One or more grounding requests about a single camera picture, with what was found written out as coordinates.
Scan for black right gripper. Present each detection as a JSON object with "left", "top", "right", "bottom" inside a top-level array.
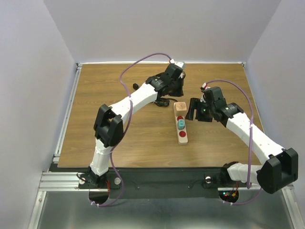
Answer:
[{"left": 185, "top": 97, "right": 215, "bottom": 122}]

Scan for white power strip red sockets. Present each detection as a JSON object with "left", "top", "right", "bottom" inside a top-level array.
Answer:
[{"left": 174, "top": 111, "right": 188, "bottom": 145}]

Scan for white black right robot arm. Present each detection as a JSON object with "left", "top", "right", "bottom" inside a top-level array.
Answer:
[{"left": 186, "top": 84, "right": 298, "bottom": 194}]

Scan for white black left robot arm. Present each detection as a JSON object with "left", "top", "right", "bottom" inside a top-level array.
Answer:
[{"left": 88, "top": 62, "right": 185, "bottom": 188}]

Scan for beige cube adapter dragon print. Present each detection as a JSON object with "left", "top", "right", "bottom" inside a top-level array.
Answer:
[{"left": 174, "top": 102, "right": 187, "bottom": 113}]

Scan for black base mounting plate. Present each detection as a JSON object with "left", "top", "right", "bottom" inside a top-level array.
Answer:
[{"left": 49, "top": 167, "right": 248, "bottom": 206}]

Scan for black bundled power cord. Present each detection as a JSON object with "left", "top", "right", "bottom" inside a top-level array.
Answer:
[{"left": 132, "top": 83, "right": 177, "bottom": 107}]

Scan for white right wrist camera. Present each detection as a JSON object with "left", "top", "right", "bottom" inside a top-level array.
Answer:
[{"left": 200, "top": 83, "right": 210, "bottom": 103}]

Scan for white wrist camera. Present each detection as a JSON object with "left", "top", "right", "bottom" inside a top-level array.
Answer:
[
  {"left": 200, "top": 83, "right": 210, "bottom": 103},
  {"left": 169, "top": 59, "right": 185, "bottom": 69}
]

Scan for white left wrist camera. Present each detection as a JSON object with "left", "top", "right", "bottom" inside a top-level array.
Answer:
[{"left": 169, "top": 59, "right": 185, "bottom": 69}]

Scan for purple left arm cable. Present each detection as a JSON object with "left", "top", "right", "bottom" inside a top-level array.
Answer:
[{"left": 90, "top": 52, "right": 173, "bottom": 208}]

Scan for aluminium left side rail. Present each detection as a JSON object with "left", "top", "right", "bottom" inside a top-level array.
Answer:
[{"left": 52, "top": 63, "right": 82, "bottom": 164}]

